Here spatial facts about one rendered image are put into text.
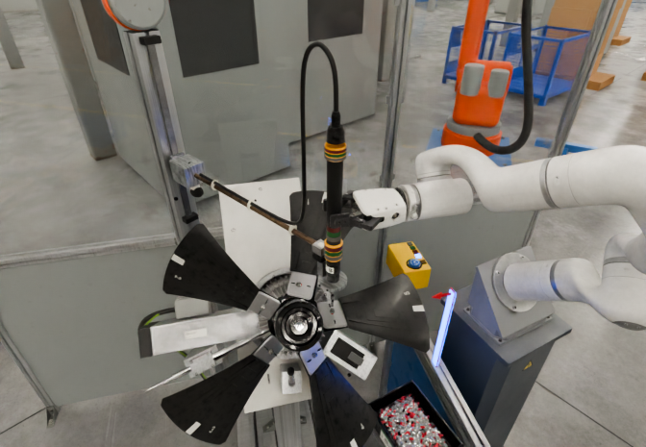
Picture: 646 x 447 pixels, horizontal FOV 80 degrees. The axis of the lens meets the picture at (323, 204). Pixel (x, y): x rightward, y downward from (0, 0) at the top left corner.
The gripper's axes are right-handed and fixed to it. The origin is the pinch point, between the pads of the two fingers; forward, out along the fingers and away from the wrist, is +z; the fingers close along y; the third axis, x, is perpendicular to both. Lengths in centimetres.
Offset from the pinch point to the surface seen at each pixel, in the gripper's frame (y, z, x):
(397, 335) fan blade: -8.3, -15.3, -35.0
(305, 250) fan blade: 11.5, 4.6, -19.0
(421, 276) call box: 21, -38, -46
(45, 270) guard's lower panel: 71, 100, -59
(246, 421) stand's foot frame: 40, 31, -143
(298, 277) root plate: 7.7, 7.3, -24.6
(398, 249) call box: 34, -34, -43
